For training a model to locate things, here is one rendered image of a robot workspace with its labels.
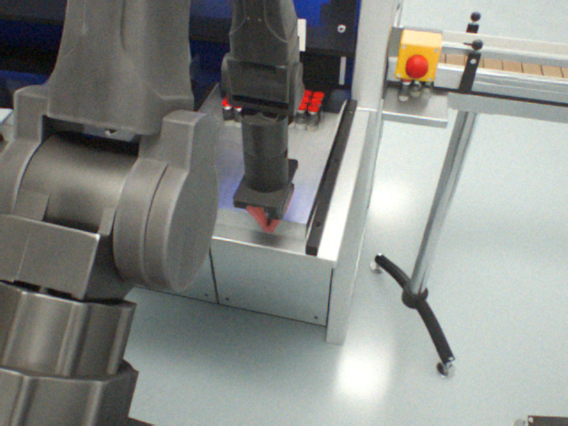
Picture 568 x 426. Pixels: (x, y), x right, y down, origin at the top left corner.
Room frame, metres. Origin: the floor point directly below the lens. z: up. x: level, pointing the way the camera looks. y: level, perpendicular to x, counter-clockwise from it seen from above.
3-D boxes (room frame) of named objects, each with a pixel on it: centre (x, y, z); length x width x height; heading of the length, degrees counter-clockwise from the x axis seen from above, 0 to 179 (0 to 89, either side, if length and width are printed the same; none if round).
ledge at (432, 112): (0.90, -0.27, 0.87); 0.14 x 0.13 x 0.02; 166
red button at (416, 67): (0.82, -0.23, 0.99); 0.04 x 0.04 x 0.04; 76
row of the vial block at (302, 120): (0.81, 0.03, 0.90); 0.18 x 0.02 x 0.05; 75
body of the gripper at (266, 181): (0.51, 0.03, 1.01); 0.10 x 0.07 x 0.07; 166
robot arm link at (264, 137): (0.52, 0.03, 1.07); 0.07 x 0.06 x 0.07; 166
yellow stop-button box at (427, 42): (0.87, -0.24, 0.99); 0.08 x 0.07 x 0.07; 166
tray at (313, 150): (0.70, 0.05, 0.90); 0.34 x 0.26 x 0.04; 166
